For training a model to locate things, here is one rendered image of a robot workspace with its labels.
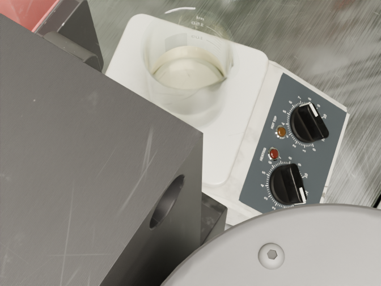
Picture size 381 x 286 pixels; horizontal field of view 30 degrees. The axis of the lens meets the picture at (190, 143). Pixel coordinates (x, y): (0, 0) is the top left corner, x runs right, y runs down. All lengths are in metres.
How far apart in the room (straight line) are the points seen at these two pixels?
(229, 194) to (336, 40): 0.21
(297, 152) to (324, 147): 0.03
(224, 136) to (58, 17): 0.35
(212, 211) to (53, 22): 0.08
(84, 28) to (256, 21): 0.48
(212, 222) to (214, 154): 0.38
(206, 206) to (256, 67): 0.41
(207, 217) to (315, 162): 0.44
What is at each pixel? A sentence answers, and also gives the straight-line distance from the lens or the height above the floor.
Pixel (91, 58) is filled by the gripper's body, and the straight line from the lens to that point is 0.18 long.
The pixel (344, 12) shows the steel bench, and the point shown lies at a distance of 0.71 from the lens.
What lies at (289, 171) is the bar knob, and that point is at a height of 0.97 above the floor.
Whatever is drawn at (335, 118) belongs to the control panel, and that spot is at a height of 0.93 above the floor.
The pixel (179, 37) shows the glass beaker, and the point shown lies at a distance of 0.53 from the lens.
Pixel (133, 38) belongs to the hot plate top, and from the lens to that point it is 0.58.
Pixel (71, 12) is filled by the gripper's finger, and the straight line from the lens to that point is 0.21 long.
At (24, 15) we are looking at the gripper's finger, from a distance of 0.20.
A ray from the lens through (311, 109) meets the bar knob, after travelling 0.58.
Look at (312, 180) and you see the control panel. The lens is 0.59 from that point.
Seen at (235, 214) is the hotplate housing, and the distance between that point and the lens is 0.56.
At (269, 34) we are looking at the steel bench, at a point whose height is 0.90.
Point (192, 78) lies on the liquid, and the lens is 0.53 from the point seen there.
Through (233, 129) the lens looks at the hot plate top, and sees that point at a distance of 0.54.
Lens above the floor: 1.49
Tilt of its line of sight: 69 degrees down
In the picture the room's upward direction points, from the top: straight up
